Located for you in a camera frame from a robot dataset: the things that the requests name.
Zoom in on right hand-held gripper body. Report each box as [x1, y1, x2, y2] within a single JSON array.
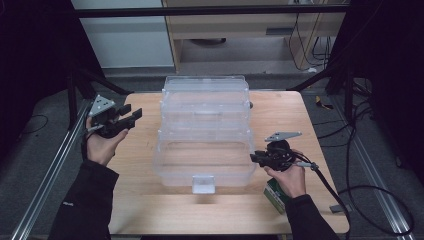
[[264, 131, 303, 172]]

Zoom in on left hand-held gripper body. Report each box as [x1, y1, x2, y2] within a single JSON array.
[[88, 94, 136, 139]]

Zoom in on green cardboard box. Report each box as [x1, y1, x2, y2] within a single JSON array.
[[263, 177, 291, 215]]

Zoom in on clear plastic storage box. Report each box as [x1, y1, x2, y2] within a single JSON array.
[[152, 74, 258, 195]]

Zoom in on person's left hand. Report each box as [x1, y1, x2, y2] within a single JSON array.
[[85, 116, 130, 167]]

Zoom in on person's right hand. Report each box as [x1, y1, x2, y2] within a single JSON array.
[[263, 164, 307, 200]]

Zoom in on black metal stand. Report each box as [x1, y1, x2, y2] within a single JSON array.
[[66, 63, 135, 132], [286, 61, 355, 125]]

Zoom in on white cabinet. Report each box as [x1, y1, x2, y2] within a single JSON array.
[[71, 0, 175, 70]]

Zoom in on yellow black striped tape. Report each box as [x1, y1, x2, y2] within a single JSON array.
[[314, 95, 335, 111]]

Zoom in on grey tape piece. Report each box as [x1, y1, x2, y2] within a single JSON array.
[[329, 203, 353, 215]]

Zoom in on black curtain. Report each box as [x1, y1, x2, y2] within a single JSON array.
[[0, 0, 108, 159], [328, 0, 424, 186]]

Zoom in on light wooden desk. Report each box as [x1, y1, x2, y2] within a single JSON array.
[[161, 0, 346, 73]]

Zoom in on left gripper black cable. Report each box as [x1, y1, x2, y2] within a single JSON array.
[[80, 124, 105, 162]]

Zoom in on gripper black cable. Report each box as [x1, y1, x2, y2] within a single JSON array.
[[80, 124, 105, 162], [293, 150, 353, 240]]

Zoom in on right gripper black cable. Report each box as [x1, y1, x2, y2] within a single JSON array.
[[293, 150, 353, 240]]

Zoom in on thin black floor cable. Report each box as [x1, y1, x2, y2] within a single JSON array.
[[19, 114, 50, 137]]

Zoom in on aluminium floor rail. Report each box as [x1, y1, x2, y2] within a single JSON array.
[[10, 99, 92, 240], [332, 95, 417, 240]]

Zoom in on black floor cable bundle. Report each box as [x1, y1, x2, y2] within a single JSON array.
[[312, 79, 375, 141]]

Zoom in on black cables under desk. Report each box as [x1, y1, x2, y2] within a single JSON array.
[[287, 12, 335, 73]]

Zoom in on black horizontal frame bar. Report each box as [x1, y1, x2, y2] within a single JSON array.
[[71, 4, 352, 19]]

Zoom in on black looped floor cable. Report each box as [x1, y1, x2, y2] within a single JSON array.
[[337, 184, 415, 236]]

